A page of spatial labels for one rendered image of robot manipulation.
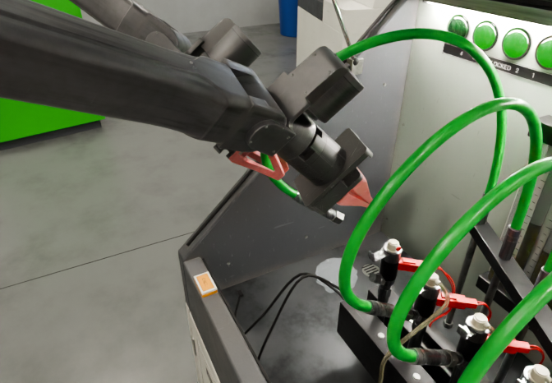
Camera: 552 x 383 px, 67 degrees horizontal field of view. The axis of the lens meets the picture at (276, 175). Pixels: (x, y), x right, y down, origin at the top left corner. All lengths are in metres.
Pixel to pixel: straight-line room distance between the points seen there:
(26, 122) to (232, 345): 3.27
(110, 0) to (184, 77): 0.35
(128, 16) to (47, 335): 1.74
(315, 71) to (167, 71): 0.17
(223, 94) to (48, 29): 0.14
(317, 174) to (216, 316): 0.39
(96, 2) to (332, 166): 0.41
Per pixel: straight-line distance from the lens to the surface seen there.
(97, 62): 0.30
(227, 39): 0.62
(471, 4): 0.83
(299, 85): 0.44
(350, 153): 0.52
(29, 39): 0.29
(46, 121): 3.85
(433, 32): 0.62
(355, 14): 3.40
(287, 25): 6.78
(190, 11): 7.19
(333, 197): 0.52
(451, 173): 0.95
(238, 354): 0.74
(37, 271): 2.54
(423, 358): 0.55
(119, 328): 2.11
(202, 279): 0.84
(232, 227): 0.90
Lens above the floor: 1.55
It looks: 31 degrees down
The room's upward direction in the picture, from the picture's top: straight up
